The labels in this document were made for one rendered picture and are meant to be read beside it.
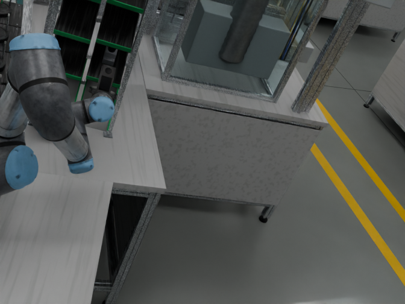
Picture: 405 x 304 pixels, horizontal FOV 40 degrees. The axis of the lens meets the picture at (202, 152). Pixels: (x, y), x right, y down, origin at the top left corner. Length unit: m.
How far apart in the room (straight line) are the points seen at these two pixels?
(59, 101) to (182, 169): 1.98
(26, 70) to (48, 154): 0.96
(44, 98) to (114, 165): 1.04
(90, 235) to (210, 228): 1.60
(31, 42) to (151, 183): 1.08
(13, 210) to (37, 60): 0.81
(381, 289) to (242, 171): 1.22
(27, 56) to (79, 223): 0.84
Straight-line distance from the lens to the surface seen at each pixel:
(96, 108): 1.72
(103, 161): 2.33
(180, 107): 2.98
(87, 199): 2.15
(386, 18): 7.87
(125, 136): 2.50
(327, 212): 4.19
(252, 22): 2.91
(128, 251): 2.59
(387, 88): 5.74
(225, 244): 3.49
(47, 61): 1.37
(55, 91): 1.34
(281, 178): 3.51
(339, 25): 3.05
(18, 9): 3.02
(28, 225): 2.01
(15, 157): 1.69
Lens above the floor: 2.33
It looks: 35 degrees down
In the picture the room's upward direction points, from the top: 24 degrees clockwise
